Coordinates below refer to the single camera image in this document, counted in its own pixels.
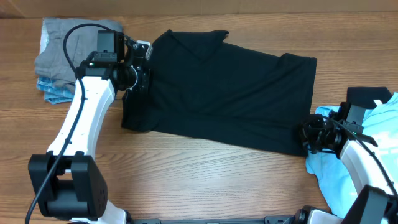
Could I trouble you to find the light blue t-shirt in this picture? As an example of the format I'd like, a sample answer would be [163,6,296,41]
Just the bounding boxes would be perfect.
[305,93,397,218]

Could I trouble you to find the folded blue jeans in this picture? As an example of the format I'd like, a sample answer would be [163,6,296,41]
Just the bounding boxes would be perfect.
[36,76,75,105]

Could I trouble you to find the folded black garment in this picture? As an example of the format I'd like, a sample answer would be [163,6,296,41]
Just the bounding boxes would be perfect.
[346,87,392,109]

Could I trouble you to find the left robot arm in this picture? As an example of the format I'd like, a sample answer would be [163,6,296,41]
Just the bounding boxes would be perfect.
[25,27,152,223]

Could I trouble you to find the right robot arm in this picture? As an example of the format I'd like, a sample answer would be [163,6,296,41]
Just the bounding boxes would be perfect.
[288,102,397,224]

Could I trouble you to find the folded grey shorts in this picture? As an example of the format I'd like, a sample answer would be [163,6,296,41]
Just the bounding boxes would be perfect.
[34,17,123,85]

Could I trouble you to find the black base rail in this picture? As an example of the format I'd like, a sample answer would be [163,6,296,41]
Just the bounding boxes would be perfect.
[129,215,294,224]

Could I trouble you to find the black t-shirt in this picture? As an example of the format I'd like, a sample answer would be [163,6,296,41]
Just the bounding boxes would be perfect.
[122,30,317,156]

